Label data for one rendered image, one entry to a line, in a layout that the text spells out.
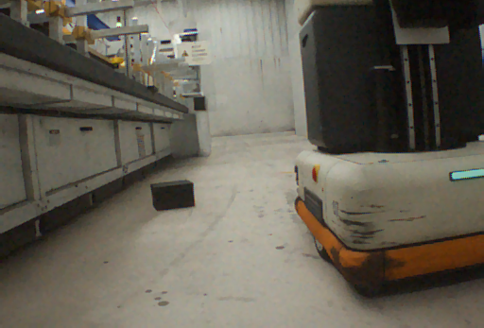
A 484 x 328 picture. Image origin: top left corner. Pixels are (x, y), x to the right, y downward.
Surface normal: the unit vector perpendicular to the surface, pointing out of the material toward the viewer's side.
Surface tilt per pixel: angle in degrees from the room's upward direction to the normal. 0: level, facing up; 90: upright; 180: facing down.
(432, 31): 90
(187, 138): 90
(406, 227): 90
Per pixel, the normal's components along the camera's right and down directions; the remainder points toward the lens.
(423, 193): 0.00, 0.05
